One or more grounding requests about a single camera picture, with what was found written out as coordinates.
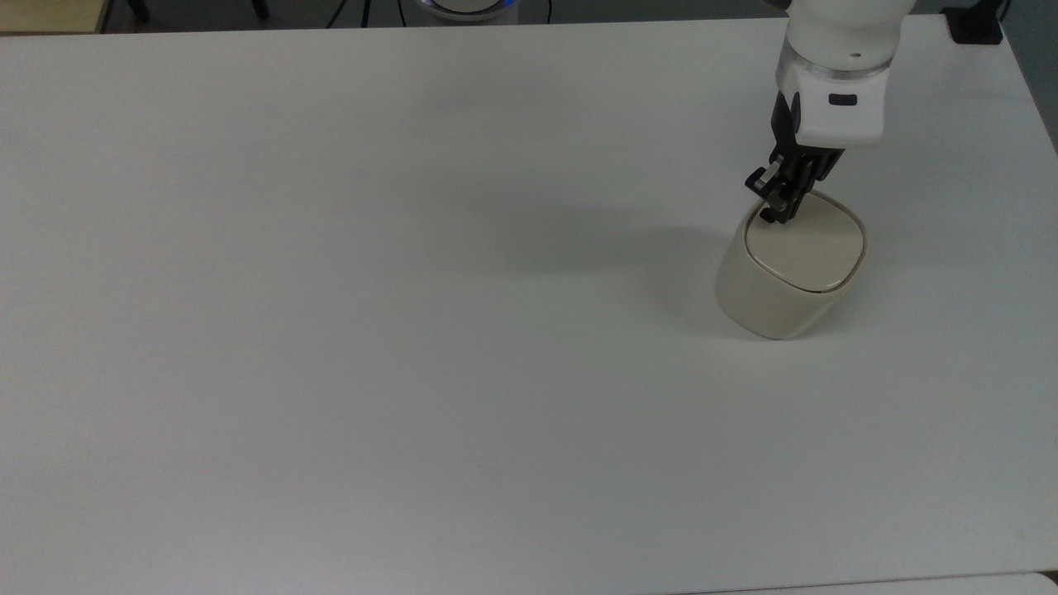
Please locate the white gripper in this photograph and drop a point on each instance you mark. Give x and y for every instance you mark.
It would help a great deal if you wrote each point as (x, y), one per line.
(839, 111)

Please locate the beige trash bin lid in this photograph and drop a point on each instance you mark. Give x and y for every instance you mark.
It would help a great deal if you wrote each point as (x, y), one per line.
(814, 248)

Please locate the beige plastic trash bin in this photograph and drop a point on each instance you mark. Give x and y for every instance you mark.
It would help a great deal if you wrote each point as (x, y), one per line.
(764, 293)

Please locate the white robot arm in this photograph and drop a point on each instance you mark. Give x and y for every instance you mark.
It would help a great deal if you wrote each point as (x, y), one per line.
(843, 33)

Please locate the black table clamp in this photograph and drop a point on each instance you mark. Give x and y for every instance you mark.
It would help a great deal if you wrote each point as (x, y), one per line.
(974, 25)

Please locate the wooden desk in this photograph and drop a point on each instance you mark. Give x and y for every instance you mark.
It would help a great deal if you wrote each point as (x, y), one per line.
(50, 15)

